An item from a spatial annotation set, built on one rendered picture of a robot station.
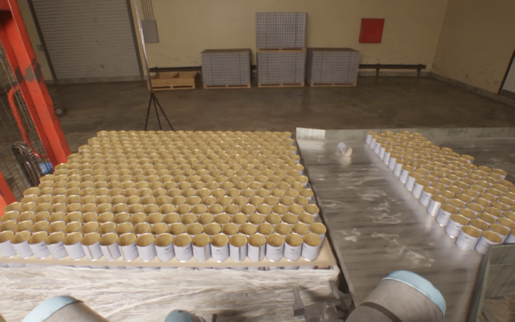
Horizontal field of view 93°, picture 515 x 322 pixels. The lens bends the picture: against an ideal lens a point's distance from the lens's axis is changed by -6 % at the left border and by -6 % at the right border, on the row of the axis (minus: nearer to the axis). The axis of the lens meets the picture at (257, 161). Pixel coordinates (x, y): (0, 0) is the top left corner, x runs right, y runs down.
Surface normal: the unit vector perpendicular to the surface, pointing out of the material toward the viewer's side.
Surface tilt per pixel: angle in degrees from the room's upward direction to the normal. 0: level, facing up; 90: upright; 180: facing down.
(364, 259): 0
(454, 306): 0
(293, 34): 92
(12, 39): 90
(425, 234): 0
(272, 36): 88
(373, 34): 90
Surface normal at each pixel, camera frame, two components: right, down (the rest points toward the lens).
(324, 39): 0.03, 0.48
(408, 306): 0.14, -0.76
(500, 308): -0.01, -0.88
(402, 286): -0.18, -0.94
